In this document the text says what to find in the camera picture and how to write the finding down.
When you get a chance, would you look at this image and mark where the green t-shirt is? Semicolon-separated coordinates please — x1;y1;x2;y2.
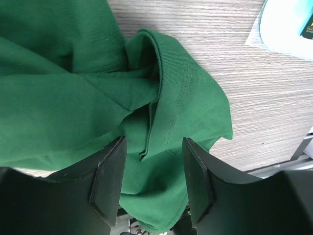
0;0;233;232

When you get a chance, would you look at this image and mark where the dark book under stack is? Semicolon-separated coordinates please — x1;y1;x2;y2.
300;15;313;40

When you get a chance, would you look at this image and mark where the aluminium rail right side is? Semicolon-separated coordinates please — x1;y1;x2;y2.
247;129;313;179

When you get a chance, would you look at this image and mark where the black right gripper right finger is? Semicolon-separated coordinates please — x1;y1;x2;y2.
182;138;313;235

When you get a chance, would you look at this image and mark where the teal plastic mat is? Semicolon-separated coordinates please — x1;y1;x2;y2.
260;0;313;61

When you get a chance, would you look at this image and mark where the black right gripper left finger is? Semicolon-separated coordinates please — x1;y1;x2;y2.
0;136;127;235

